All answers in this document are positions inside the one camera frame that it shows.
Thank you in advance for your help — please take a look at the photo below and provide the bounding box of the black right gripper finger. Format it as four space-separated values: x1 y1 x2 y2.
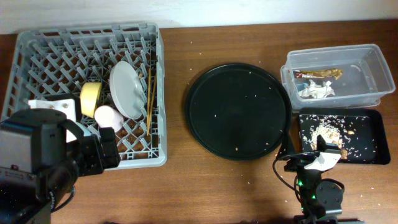
316 135 329 152
277 133 296 159

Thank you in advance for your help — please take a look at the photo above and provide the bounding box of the pink plastic cup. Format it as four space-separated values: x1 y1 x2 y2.
94 105 124 133

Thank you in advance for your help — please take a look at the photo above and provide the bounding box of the yellow bowl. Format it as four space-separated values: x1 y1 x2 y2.
80 82 102 118

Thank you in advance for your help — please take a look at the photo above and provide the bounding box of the white round plate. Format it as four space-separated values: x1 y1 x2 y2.
109 61 145 119

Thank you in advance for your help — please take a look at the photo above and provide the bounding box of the wooden chopstick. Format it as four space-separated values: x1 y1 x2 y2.
147 74 157 135
146 68 152 136

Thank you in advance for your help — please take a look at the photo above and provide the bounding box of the light blue plastic cup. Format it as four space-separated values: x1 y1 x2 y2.
75 122 91 137

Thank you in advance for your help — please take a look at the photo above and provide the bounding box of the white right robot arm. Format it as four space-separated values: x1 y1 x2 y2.
272 134 362 224

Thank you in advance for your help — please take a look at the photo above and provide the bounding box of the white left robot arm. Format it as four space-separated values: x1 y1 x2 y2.
1 109 121 223

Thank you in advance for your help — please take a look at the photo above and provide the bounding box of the clear plastic waste bin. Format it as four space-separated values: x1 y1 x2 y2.
280 44 396 110

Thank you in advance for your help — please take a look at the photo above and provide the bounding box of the grey plastic dishwasher rack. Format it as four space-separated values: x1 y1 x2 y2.
1 23 167 169

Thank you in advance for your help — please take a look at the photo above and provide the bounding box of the food scraps pile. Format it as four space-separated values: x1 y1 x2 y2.
299 114 378 164

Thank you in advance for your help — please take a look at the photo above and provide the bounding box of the black rectangular tray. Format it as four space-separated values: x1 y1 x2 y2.
298 108 391 165

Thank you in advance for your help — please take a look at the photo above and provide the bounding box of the crumpled white paper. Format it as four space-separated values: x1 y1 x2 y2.
298 80 335 99

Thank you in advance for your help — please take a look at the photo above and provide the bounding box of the round black tray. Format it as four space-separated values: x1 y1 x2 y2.
184 63 292 161

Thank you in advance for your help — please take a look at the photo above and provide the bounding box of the gold foil wrapper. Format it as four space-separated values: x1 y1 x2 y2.
293 68 343 80

